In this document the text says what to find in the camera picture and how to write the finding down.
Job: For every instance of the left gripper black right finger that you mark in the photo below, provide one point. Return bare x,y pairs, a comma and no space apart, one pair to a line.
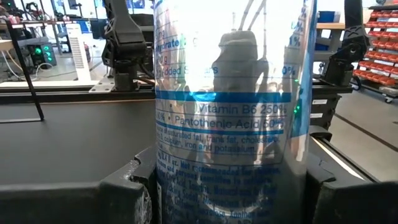
357,205

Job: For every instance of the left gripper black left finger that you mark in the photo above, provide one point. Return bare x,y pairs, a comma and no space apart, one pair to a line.
77,205

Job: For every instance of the silver blue Red Bull can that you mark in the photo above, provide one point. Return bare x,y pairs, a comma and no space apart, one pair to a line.
230,124

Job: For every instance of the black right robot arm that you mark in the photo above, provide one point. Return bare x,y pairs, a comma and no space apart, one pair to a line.
124,46

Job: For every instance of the white mounting plate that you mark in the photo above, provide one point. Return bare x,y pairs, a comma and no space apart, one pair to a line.
101,87

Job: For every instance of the metal rack with red bins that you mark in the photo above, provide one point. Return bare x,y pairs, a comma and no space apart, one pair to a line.
379,56

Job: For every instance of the white tower fan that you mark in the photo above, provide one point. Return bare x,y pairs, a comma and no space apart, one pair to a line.
77,53

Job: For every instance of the black computer tower lit fans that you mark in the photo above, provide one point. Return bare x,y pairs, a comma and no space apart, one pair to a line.
40,57

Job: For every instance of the wooden bench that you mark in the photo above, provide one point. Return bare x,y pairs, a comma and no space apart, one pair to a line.
329,25

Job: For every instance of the blue storage bin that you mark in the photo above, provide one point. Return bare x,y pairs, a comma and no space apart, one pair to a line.
328,17

